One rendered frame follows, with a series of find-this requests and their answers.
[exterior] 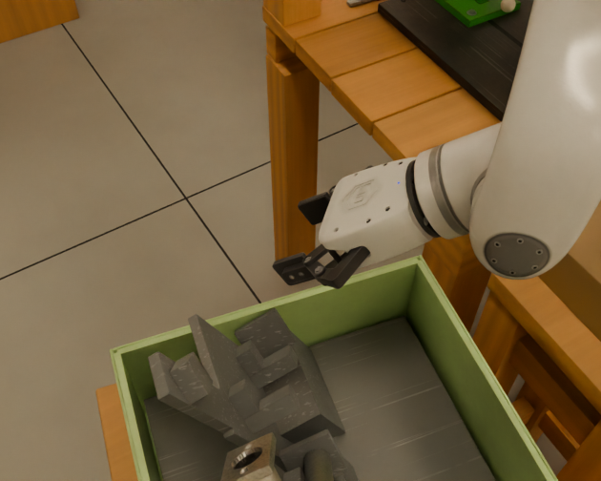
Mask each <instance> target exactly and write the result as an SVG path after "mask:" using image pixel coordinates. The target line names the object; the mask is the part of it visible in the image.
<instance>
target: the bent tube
mask: <svg viewBox="0 0 601 481"><path fill-rule="evenodd" d="M276 441H277V439H276V437H275V435H274V433H273V432H270V433H268V434H266V435H264V436H261V437H260V438H258V439H256V440H254V441H252V442H249V443H247V444H245V445H243V446H241V447H239V448H236V449H234V450H231V451H229V452H227V456H226V460H225V464H224V468H223V472H222V476H221V480H220V481H281V479H280V476H279V475H278V473H277V471H276V469H275V467H274V462H275V451H276ZM304 474H305V481H334V476H333V470H332V463H331V458H330V455H329V454H328V453H327V452H326V451H325V450H311V451H309V452H308V453H307V454H306V455H305V457H304Z"/></svg>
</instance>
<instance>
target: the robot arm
mask: <svg viewBox="0 0 601 481"><path fill-rule="evenodd" d="M329 193H330V194H328V193H327V191H326V192H324V193H321V194H318V195H316V196H314V197H311V198H308V199H304V200H301V201H300V202H299V204H298V207H299V209H300V211H301V212H302V213H303V214H304V216H305V217H306V218H307V219H308V221H309V222H310V223H311V224H312V225H315V224H318V223H321V229H320V233H319V241H320V243H321V245H319V246H318V247H317V248H316V249H314V250H313V251H312V252H311V253H309V254H308V255H307V256H306V255H305V254H304V253H303V252H302V253H299V254H296V255H293V256H290V257H287V258H284V259H280V260H277V261H274V263H273V265H272V267H273V268H274V270H275V271H276V272H277V273H278V274H279V275H280V277H281V278H282V279H283V280H284V281H285V282H286V283H287V284H288V285H295V284H298V283H302V282H308V281H311V280H315V279H316V280H317V281H318V282H320V283H321V284H322V285H324V286H330V287H333V288H336V289H340V288H342V287H343V286H344V285H345V283H346V282H347V281H348V280H349V279H350V277H351V276H352V275H353V274H354V272H355V271H356V270H357V269H358V268H361V267H365V266H368V265H371V264H374V263H377V262H380V261H385V260H388V259H390V258H393V257H395V256H398V255H401V254H402V253H404V252H407V251H409V250H411V249H414V248H416V247H418V246H420V245H422V244H424V243H426V242H428V241H431V240H432V238H439V237H443V238H445V239H448V240H450V239H454V238H457V237H461V236H463V235H467V234H469V238H470V242H471V246H472V249H473V251H474V254H475V256H476V257H477V259H478V260H479V262H480V263H481V264H482V265H483V266H484V267H485V268H486V269H487V270H489V271H490V272H492V273H493V274H495V275H498V276H500V277H502V278H506V279H511V280H525V279H531V278H534V277H537V276H539V275H542V274H544V273H545V272H547V271H549V270H550V269H552V267H553V266H555V265H556V264H557V263H558V262H559V261H561V260H562V259H563V258H564V257H565V256H566V255H567V254H568V252H569V251H570V250H571V248H572V247H573V245H574V244H575V242H576V241H577V240H578V238H579V237H580V235H581V233H582V232H583V230H584V229H585V227H586V225H587V224H588V222H589V220H590V218H591V216H592V214H593V213H594V211H595V209H596V207H597V205H598V204H599V202H600V200H601V0H533V4H532V8H531V12H530V16H529V20H528V27H527V31H526V35H525V39H524V43H523V47H522V50H521V54H520V58H519V62H518V65H517V69H516V73H515V76H514V80H513V83H512V87H511V91H510V94H509V98H508V104H507V107H506V110H505V114H504V117H503V121H502V122H500V123H497V124H495V125H492V126H489V127H487V128H485V129H482V130H480V131H477V132H474V133H472V134H469V135H466V136H462V137H459V138H457V139H454V140H451V141H449V142H447V143H444V144H442V145H439V146H436V147H434V148H431V149H428V150H426V151H423V152H421V153H419V154H418V156H417V157H409V158H404V159H399V160H395V161H391V162H387V163H385V164H381V165H378V166H375V167H373V166H372V165H370V166H368V167H366V168H365V169H363V170H362V171H360V172H357V173H355V174H352V175H349V176H347V177H344V178H342V179H341V180H340V181H339V182H338V184H337V185H334V186H333V187H331V188H330V189H329ZM336 250H343V253H342V255H339V254H338V253H337V251H336ZM328 252H329V254H330V255H331V256H332V257H333V259H334V260H333V261H331V262H330V263H329V264H327V265H326V266H323V265H322V264H321V263H320V262H319V261H318V260H319V259H320V258H321V257H323V256H324V255H325V254H326V253H328Z"/></svg>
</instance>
